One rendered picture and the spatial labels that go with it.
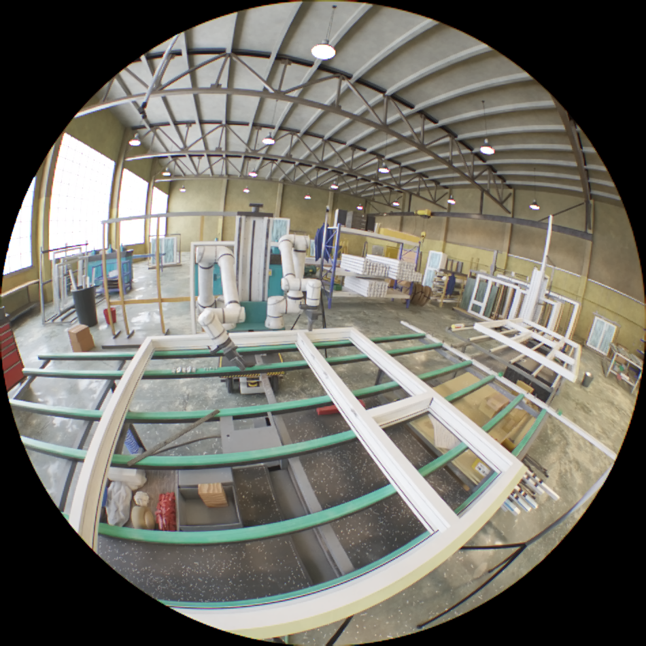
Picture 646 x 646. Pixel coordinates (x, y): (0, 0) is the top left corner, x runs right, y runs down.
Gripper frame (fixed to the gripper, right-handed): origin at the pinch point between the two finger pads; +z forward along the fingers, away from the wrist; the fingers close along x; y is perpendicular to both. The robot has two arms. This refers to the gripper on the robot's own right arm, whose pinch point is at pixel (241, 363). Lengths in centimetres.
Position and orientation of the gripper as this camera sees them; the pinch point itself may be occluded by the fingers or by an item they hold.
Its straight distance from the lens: 125.9
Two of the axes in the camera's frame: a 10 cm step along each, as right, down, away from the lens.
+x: -4.1, -3.6, 8.4
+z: 3.8, 7.7, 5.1
